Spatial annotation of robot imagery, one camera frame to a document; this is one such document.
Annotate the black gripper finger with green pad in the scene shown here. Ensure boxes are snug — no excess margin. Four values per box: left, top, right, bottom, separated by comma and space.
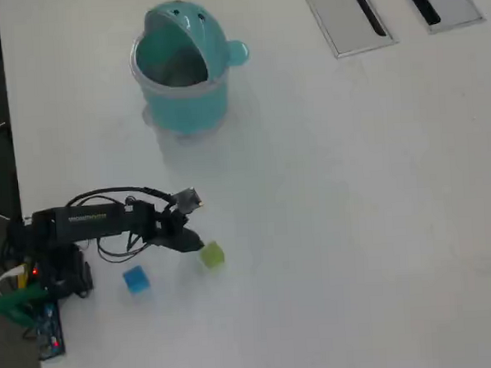
177, 226, 207, 250
157, 235, 203, 255

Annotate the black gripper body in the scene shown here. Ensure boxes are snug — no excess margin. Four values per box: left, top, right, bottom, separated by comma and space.
141, 209, 190, 245

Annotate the green lego block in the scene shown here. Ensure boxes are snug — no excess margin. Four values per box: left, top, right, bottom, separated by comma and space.
198, 240, 227, 271

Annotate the blue lego block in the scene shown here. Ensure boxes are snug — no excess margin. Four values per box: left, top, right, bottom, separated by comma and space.
122, 264, 152, 297

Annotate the teal whale-shaped bin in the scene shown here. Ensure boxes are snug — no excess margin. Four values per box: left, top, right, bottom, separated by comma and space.
127, 0, 256, 150

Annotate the blue controller circuit board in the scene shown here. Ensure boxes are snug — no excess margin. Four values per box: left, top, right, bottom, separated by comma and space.
32, 300, 68, 361

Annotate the green table clamp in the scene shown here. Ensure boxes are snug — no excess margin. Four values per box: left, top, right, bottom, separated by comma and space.
0, 282, 48, 328

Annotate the thin black looping cable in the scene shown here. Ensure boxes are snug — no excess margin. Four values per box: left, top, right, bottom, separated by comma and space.
95, 234, 151, 263

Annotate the black camera cable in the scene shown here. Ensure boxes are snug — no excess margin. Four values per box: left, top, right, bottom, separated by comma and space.
66, 182, 178, 213

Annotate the white power cable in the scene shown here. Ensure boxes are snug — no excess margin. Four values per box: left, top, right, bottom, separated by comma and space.
0, 264, 30, 296

